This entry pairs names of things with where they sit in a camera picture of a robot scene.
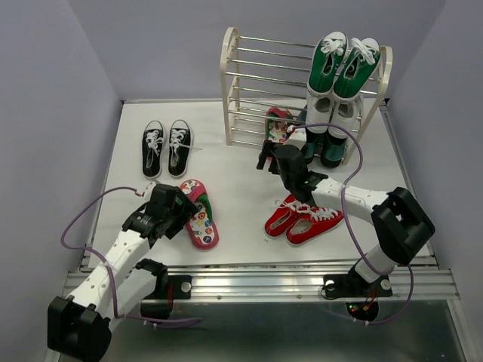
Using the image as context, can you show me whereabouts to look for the left red canvas sneaker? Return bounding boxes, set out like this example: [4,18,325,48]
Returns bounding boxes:
[264,194,321,245]

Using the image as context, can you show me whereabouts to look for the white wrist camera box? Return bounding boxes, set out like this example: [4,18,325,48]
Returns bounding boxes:
[140,182,157,200]
[284,128,306,151]

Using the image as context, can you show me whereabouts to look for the pink slipper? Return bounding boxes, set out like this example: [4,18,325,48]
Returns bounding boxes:
[265,106,294,144]
[180,179,220,250]

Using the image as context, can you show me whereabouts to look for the left black canvas sneaker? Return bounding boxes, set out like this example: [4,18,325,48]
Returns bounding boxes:
[142,120,165,179]

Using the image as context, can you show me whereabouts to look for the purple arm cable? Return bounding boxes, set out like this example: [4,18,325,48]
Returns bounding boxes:
[287,123,415,326]
[60,186,202,328]

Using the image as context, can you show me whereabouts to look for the cream shoe shelf chrome bars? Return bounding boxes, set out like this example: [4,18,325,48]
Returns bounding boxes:
[219,26,393,167]

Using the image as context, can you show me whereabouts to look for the left green canvas sneaker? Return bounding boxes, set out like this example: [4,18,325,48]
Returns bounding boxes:
[307,31,348,94]

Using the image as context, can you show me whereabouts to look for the green canvas sneaker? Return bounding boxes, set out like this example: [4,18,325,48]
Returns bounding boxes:
[307,31,348,94]
[333,38,380,103]

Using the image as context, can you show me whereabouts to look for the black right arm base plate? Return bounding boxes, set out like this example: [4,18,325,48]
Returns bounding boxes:
[323,273,393,300]

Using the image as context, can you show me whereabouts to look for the aluminium mounting rail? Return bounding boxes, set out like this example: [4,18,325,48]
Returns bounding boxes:
[168,264,460,304]

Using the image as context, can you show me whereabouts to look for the right white sneaker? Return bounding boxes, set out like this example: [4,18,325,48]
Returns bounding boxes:
[329,96,363,130]

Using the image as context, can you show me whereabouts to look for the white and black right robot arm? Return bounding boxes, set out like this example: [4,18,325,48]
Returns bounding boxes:
[257,141,435,298]

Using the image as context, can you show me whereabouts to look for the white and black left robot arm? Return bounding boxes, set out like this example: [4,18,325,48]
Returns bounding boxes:
[47,183,200,361]

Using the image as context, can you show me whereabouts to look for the left dark green loafer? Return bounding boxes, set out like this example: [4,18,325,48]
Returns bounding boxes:
[302,128,323,164]

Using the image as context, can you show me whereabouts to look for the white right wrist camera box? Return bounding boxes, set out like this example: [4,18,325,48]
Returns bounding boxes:
[284,128,306,151]

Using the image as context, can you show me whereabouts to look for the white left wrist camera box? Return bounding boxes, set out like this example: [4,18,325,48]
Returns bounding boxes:
[140,182,157,200]

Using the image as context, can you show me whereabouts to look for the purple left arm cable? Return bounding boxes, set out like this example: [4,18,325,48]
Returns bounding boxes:
[60,186,202,328]

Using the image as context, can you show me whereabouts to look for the right black canvas sneaker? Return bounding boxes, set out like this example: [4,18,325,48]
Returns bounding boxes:
[168,119,200,178]

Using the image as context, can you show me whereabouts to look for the black canvas sneaker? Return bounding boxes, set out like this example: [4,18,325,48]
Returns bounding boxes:
[168,119,200,178]
[142,120,165,179]

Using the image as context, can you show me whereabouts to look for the right green canvas sneaker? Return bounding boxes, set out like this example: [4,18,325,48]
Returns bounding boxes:
[333,38,380,103]

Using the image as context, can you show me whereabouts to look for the red canvas sneaker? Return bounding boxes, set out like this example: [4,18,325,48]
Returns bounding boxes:
[286,207,343,246]
[264,194,321,245]

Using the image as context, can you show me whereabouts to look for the white sneaker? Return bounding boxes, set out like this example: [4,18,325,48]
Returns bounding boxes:
[306,90,334,134]
[329,96,363,130]

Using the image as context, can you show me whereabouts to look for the right red canvas sneaker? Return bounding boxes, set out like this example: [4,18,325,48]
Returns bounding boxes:
[286,207,343,246]

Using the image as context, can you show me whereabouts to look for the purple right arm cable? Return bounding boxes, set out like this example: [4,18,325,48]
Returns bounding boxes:
[287,123,415,326]

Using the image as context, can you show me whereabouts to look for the left white sneaker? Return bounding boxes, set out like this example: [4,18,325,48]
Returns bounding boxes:
[306,90,334,134]

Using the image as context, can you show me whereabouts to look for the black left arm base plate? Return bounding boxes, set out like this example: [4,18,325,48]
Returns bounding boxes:
[146,275,192,301]

